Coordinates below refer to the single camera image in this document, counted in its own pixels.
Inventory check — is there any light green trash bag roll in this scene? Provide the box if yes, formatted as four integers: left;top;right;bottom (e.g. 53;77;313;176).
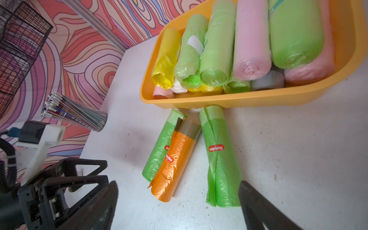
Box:
223;74;252;94

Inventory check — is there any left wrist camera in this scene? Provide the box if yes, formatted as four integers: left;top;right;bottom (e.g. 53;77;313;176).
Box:
7;121;66;186

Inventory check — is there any white blue-capped roll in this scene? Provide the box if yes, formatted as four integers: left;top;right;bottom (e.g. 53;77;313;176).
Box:
170;78;188;94

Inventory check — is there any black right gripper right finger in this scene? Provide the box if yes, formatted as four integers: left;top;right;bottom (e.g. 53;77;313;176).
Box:
238;181;301;230

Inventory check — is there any yellow plastic storage box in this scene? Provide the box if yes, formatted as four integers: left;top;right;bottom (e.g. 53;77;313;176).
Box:
140;1;368;109

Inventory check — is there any black wire basket on left wall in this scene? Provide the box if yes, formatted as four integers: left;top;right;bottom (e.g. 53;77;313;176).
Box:
1;1;53;116

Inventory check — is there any dark grey trash bag roll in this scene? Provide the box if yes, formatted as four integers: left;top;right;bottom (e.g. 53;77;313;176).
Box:
251;65;285;92

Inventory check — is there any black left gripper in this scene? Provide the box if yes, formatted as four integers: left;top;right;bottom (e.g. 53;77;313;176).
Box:
0;157;109;230

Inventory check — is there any yellow trash bag roll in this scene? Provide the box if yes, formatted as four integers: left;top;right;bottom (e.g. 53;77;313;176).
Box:
187;84;223;94

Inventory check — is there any orange trash bag roll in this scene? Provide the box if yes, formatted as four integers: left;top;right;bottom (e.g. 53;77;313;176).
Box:
149;118;201;202

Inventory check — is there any pencil holder cup with pencils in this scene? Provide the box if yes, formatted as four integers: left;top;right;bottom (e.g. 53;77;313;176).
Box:
41;91;108;132

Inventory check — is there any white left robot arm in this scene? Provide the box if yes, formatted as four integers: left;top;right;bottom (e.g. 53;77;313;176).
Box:
1;139;117;230

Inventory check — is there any pink labelled trash bag roll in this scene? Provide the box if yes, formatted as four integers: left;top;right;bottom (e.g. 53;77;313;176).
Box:
152;86;174;100

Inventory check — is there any large green trash bag roll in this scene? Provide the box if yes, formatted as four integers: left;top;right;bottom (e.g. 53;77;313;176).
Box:
268;0;324;69

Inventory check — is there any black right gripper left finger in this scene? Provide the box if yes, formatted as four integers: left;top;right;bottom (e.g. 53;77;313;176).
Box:
58;181;118;230

